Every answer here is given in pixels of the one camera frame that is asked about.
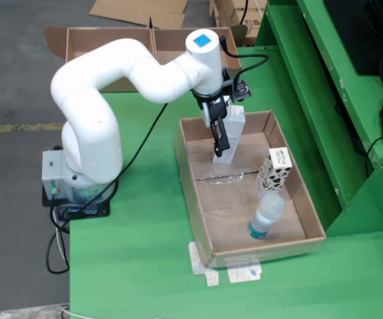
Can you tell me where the clear bottle teal label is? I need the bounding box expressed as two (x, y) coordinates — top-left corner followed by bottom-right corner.
(247, 193), (287, 239)

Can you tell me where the white patterned paper tab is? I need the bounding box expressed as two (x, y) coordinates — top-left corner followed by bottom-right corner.
(226, 255), (264, 284)
(188, 241), (219, 287)

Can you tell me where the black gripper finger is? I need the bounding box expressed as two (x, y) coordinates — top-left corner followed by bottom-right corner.
(210, 116), (231, 158)

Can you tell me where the long black arm cable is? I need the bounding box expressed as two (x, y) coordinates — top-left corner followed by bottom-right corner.
(53, 102), (169, 220)

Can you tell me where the thin white cable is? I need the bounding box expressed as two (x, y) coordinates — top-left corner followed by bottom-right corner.
(52, 209), (71, 266)
(60, 304), (91, 319)

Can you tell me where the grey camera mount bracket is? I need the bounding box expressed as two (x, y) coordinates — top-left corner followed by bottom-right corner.
(221, 67), (237, 100)

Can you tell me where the short black wrist cable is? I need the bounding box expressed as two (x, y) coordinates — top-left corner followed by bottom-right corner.
(218, 35), (269, 84)

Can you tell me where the open brown cardboard box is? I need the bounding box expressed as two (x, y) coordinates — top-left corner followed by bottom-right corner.
(44, 26), (156, 93)
(151, 25), (248, 72)

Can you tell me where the black monitor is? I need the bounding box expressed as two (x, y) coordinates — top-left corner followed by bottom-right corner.
(322, 0), (383, 76)

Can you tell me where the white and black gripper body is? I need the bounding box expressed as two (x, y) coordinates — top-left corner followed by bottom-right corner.
(199, 94), (230, 130)

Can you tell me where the printed cardboard box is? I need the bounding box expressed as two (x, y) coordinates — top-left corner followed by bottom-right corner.
(209, 0), (269, 47)

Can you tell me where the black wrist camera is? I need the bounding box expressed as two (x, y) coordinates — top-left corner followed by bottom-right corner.
(233, 79), (254, 102)

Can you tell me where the tall white carton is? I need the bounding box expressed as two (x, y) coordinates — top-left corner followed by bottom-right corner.
(212, 105), (246, 165)

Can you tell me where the shallow cardboard tray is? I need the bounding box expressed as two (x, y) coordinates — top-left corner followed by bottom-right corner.
(174, 110), (327, 269)

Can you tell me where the grey robot base box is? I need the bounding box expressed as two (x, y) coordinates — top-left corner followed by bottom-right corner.
(41, 150), (63, 200)

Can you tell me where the cow print carton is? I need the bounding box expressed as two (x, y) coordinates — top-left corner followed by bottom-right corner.
(254, 147), (293, 200)

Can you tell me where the green metal shelf rack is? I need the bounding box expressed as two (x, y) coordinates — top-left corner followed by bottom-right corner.
(254, 0), (383, 237)

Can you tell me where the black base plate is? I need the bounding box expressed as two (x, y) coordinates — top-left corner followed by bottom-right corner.
(41, 184), (111, 221)

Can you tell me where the thick black power cable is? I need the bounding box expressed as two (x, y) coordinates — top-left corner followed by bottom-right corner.
(46, 212), (71, 275)

